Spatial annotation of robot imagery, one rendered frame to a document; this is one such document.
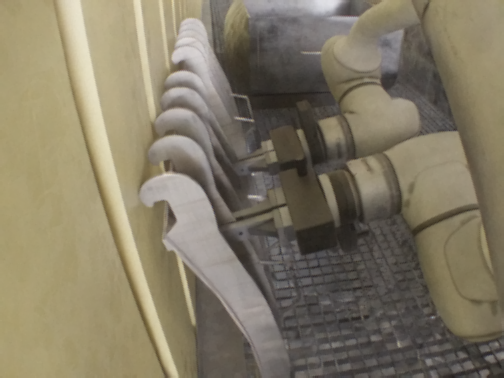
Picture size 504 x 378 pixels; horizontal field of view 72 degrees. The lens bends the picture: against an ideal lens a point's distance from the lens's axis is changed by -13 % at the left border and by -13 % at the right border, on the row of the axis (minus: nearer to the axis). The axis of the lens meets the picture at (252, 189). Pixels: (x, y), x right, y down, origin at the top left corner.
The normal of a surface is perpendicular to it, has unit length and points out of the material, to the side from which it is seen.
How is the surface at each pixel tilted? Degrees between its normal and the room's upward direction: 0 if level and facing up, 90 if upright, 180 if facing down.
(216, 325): 0
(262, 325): 90
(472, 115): 95
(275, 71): 90
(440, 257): 68
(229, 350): 0
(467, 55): 83
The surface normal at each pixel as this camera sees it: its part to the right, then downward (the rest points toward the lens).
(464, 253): -0.80, -0.17
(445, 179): -0.17, -0.26
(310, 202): -0.26, -0.77
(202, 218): 0.11, 0.58
